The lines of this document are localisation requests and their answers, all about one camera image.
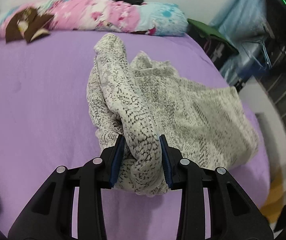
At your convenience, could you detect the grey white knit hoodie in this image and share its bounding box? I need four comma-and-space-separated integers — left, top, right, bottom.
87, 33, 259, 196

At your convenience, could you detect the purple fleece bed blanket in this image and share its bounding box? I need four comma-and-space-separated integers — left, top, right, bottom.
0, 31, 270, 239

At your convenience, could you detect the green cloth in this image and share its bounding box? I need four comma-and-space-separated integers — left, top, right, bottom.
187, 18, 239, 55

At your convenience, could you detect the pink blue anime body pillow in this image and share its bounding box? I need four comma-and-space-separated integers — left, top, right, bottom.
0, 0, 188, 43

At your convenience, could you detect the light blue plastic cover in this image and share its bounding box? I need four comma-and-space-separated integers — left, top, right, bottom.
210, 0, 268, 85

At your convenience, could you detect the light blue wire hanger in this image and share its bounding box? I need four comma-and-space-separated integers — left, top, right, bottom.
252, 40, 272, 70

